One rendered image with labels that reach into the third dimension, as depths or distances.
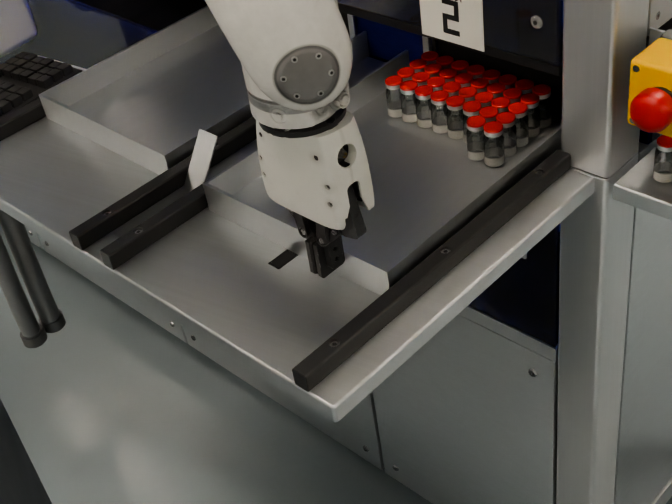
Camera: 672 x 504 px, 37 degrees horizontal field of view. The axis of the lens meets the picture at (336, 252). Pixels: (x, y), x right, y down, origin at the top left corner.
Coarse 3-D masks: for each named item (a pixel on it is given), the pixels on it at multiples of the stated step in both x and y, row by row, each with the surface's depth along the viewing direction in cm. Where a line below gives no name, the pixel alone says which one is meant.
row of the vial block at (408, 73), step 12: (408, 72) 117; (420, 72) 116; (420, 84) 115; (432, 84) 114; (444, 84) 114; (456, 84) 113; (468, 96) 111; (480, 96) 111; (492, 96) 110; (504, 108) 109; (516, 108) 108; (516, 120) 108; (528, 132) 110
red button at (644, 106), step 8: (648, 88) 91; (656, 88) 91; (640, 96) 91; (648, 96) 90; (656, 96) 90; (664, 96) 90; (632, 104) 92; (640, 104) 91; (648, 104) 90; (656, 104) 90; (664, 104) 90; (632, 112) 92; (640, 112) 91; (648, 112) 90; (656, 112) 90; (664, 112) 90; (632, 120) 93; (640, 120) 92; (648, 120) 91; (656, 120) 90; (664, 120) 90; (640, 128) 92; (648, 128) 92; (656, 128) 91; (664, 128) 91
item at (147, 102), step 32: (160, 32) 137; (192, 32) 141; (96, 64) 132; (128, 64) 135; (160, 64) 137; (192, 64) 136; (224, 64) 134; (352, 64) 130; (64, 96) 130; (96, 96) 132; (128, 96) 131; (160, 96) 130; (192, 96) 129; (224, 96) 128; (96, 128) 121; (128, 128) 124; (160, 128) 123; (192, 128) 122; (224, 128) 117; (160, 160) 113
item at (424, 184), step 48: (384, 96) 122; (384, 144) 114; (432, 144) 113; (528, 144) 110; (240, 192) 110; (384, 192) 107; (432, 192) 106; (480, 192) 99; (288, 240) 100; (384, 240) 100; (432, 240) 95; (384, 288) 93
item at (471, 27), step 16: (432, 0) 107; (464, 0) 103; (480, 0) 102; (432, 16) 108; (464, 16) 105; (480, 16) 103; (432, 32) 109; (464, 32) 106; (480, 32) 104; (480, 48) 106
